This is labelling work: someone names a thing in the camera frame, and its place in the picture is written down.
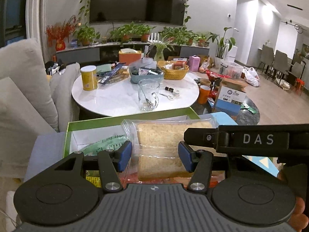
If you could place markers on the red flower arrangement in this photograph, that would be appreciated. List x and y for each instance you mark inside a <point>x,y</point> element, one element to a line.
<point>57,33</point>

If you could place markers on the clear bag sliced bread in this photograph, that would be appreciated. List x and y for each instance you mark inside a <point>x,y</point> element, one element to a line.
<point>155,146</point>

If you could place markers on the tall leafy potted plant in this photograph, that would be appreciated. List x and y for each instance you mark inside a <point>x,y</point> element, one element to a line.
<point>223,43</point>

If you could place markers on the large red pastry bag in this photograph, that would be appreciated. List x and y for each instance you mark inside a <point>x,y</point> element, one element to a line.
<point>169,182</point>

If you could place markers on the yellow snack packet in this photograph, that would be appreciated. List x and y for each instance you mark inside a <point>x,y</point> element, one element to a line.
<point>93,177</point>

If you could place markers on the white round table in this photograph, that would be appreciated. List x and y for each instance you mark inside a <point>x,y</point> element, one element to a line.
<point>121,98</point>

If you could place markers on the green snack packet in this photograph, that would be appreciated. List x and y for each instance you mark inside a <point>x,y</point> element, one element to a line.
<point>109,144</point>

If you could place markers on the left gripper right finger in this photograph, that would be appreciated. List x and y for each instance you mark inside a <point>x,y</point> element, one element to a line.
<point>237,187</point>

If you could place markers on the grey sofa armchair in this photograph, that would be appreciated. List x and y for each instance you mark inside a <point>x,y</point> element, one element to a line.
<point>31,103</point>

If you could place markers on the blue plastic tray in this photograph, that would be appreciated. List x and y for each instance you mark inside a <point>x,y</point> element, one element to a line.
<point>142,71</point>

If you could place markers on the orange tissue box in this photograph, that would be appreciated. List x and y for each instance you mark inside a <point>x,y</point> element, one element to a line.
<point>129,56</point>

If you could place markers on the orange cup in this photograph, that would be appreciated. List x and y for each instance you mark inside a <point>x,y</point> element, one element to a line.
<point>204,92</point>

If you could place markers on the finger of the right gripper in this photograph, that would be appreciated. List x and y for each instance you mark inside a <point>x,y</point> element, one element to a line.
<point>202,137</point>

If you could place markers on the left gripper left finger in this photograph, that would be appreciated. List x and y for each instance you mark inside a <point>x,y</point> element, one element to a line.
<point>61,194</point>

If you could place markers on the clear drinking glass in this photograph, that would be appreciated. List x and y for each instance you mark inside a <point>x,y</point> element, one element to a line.
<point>148,92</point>

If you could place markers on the black wall television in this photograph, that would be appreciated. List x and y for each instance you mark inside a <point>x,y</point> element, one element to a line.
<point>150,11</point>

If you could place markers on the white plastic bag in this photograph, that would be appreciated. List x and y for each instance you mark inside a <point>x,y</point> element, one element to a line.
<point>251,76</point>

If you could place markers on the person right hand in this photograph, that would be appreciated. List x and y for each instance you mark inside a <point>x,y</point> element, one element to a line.
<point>296,177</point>

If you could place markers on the yellow woven basket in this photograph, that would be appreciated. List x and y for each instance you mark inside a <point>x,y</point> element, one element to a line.
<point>173,70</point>

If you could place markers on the white blue carton box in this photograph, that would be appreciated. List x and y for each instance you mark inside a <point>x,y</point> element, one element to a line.
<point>230,97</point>

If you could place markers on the yellow cylindrical tin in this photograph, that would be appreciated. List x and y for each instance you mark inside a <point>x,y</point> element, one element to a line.
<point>89,78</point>

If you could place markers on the green cardboard box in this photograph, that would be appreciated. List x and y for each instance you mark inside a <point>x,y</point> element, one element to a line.
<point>82,133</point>

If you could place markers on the pink small box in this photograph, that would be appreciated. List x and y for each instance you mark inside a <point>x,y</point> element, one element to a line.
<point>193,63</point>

